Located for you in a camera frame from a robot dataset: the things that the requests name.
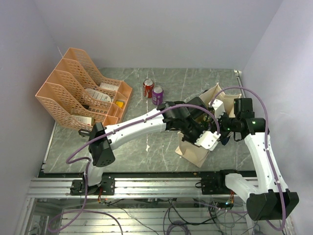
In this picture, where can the black grey stapler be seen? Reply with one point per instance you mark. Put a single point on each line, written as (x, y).
(84, 133)

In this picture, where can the pink plastic file organizer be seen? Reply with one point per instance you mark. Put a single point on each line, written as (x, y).
(63, 93)

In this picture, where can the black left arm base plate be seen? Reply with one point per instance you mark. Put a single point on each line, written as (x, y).
(106, 187)

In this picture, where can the white oval blister pack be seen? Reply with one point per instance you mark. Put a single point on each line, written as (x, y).
(98, 95)

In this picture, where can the yellow sticky note block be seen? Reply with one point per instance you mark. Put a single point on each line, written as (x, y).
(120, 103)

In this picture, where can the aluminium mounting rail frame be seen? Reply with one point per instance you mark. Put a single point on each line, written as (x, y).
(142, 204)

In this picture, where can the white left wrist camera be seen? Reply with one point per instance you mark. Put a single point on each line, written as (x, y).
(208, 140)

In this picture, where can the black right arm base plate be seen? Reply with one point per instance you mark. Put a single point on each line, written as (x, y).
(212, 186)

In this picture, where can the purple Fanta can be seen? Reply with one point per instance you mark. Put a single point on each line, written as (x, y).
(157, 95)

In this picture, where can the cream canvas tote bag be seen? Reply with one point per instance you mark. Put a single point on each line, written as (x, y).
(197, 155)

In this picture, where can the red cola can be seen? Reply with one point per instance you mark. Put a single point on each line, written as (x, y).
(148, 86)

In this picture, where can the white box slot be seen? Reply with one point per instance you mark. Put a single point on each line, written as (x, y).
(109, 87)
(84, 120)

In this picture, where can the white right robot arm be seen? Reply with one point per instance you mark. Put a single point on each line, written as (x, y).
(271, 199)

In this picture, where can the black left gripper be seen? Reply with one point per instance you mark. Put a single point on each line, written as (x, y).
(192, 141)

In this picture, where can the white box rear slot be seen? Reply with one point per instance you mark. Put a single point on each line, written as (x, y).
(109, 87)

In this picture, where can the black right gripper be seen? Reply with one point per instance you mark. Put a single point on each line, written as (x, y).
(223, 133)

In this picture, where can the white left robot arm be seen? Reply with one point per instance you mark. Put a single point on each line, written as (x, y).
(170, 115)

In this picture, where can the white box front slot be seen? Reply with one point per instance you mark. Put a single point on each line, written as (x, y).
(84, 120)

